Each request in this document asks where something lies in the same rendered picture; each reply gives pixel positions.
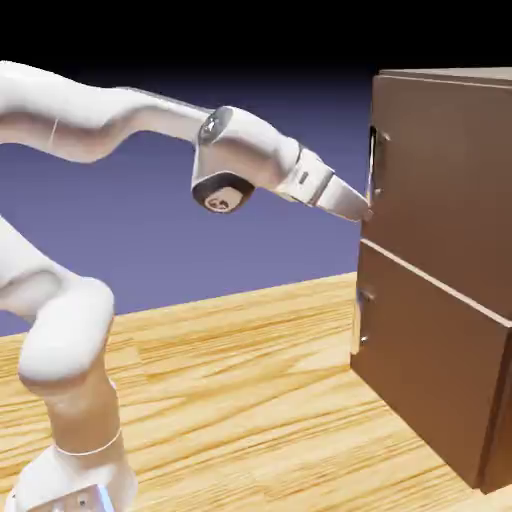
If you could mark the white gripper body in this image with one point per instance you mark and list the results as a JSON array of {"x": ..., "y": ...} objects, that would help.
[{"x": 344, "y": 198}]

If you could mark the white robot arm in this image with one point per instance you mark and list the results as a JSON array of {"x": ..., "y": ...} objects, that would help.
[{"x": 240, "y": 152}]

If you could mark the large brown cabinet door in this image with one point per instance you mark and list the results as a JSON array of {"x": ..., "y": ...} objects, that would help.
[{"x": 444, "y": 192}]

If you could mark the brown wooden cabinet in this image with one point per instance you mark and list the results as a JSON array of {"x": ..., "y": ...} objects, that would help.
[{"x": 440, "y": 280}]

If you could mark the small brown cabinet door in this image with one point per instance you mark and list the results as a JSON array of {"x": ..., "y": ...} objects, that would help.
[{"x": 424, "y": 356}]

